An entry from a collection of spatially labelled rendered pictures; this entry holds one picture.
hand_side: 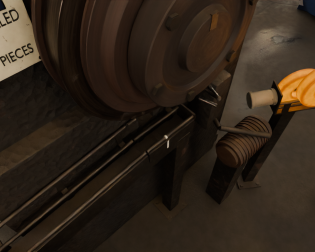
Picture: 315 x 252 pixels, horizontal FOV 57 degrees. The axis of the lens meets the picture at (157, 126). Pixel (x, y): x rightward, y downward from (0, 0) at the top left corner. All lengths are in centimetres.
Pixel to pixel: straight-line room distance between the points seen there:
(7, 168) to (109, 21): 42
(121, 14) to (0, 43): 23
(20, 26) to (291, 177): 151
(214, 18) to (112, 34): 17
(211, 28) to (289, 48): 198
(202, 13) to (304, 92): 51
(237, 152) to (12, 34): 82
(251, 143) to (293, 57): 135
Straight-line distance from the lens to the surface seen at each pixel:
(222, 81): 92
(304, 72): 106
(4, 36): 56
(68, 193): 86
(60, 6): 42
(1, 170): 72
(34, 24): 49
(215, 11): 50
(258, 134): 112
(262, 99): 106
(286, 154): 182
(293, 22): 275
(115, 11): 43
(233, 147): 110
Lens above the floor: 144
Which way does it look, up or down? 54 degrees down
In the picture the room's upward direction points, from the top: straight up
